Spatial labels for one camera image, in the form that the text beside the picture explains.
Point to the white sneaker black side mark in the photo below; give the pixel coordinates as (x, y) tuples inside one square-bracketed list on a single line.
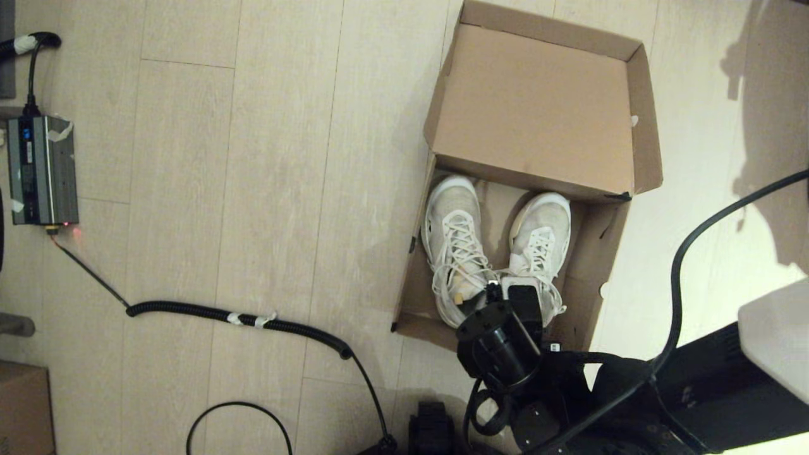
[(452, 202)]

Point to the white sneaker tan toe edge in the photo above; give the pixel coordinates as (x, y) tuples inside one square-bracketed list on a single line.
[(543, 215)]

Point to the brown cardboard shoe box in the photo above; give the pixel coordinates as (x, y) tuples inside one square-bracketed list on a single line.
[(537, 101)]

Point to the small brown cardboard box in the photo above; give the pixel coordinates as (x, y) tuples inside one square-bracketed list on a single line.
[(25, 411)]

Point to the black ridged robot part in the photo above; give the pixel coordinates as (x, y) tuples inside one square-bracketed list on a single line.
[(431, 430)]

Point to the grey power supply unit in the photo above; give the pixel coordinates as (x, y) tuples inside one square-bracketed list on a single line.
[(44, 177)]

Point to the grey metal foot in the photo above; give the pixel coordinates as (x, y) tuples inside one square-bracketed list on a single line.
[(16, 325)]

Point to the dark flat panel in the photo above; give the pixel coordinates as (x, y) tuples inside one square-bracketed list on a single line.
[(6, 50)]

